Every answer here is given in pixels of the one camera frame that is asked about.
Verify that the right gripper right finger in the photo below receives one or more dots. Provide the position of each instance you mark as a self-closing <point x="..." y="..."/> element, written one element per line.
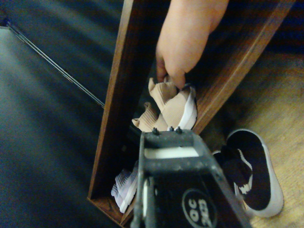
<point x="171" y="139"/>

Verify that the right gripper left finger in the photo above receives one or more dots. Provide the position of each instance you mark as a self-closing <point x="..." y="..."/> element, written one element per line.
<point x="140" y="206"/>

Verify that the tan shoe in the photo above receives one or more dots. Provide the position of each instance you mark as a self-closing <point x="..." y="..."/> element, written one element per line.
<point x="149" y="121"/>
<point x="175" y="107"/>

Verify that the black shoe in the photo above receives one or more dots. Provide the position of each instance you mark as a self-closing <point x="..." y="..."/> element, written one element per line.
<point x="256" y="166"/>

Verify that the person's hand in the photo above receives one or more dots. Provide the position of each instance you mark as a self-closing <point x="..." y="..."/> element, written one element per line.
<point x="187" y="35"/>

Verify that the pale purple shoe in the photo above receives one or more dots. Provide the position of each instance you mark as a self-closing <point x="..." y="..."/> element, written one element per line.
<point x="124" y="187"/>

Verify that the brown shoe rack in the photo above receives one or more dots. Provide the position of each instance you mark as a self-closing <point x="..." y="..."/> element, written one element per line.
<point x="123" y="71"/>

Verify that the black curtain stand pole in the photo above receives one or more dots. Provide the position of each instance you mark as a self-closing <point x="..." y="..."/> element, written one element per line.
<point x="57" y="65"/>

